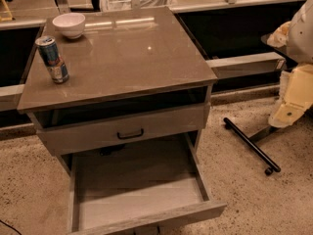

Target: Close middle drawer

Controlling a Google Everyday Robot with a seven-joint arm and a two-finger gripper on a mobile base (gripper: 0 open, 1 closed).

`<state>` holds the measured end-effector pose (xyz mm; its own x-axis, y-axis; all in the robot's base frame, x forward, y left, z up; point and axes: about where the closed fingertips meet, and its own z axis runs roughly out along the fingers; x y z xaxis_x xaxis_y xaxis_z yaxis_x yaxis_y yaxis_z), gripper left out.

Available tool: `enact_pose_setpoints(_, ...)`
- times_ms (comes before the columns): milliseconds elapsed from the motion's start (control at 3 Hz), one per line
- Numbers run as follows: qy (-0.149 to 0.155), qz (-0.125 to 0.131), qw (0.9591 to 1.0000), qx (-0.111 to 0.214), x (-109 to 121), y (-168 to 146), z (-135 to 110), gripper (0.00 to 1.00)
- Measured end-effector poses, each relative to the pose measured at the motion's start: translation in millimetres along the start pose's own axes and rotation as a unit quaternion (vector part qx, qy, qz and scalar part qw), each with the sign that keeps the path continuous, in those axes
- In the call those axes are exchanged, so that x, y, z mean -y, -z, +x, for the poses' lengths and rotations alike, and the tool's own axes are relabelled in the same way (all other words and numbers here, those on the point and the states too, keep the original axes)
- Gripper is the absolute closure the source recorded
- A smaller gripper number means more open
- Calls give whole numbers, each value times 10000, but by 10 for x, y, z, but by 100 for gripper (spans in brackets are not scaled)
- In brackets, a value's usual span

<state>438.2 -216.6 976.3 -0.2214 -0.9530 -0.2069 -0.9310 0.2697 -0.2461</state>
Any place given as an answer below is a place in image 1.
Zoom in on blue energy drink can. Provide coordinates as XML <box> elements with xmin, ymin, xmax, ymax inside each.
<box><xmin>35</xmin><ymin>35</ymin><xmax>69</xmax><ymax>83</ymax></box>

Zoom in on white ceramic bowl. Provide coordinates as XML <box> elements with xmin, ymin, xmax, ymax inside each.
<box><xmin>53</xmin><ymin>13</ymin><xmax>85</xmax><ymax>39</ymax></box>

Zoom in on grey drawer cabinet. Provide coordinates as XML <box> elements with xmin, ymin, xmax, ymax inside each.
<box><xmin>18</xmin><ymin>7</ymin><xmax>216</xmax><ymax>170</ymax></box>

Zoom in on black side table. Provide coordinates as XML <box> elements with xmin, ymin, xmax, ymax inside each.
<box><xmin>223</xmin><ymin>32</ymin><xmax>313</xmax><ymax>176</ymax></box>

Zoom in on yellow object at left edge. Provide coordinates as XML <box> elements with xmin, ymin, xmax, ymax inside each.
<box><xmin>0</xmin><ymin>0</ymin><xmax>14</xmax><ymax>22</ymax></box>

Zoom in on upper drawer with black handle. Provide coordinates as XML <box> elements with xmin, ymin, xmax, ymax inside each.
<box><xmin>37</xmin><ymin>103</ymin><xmax>210</xmax><ymax>156</ymax></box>

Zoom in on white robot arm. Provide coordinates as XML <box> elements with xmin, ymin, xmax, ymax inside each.
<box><xmin>266</xmin><ymin>0</ymin><xmax>313</xmax><ymax>128</ymax></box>

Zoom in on black floor cable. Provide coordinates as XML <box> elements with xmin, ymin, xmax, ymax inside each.
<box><xmin>0</xmin><ymin>218</ymin><xmax>23</xmax><ymax>235</ymax></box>

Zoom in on wire mesh basket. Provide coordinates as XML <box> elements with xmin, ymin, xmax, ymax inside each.
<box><xmin>101</xmin><ymin>0</ymin><xmax>177</xmax><ymax>12</ymax></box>

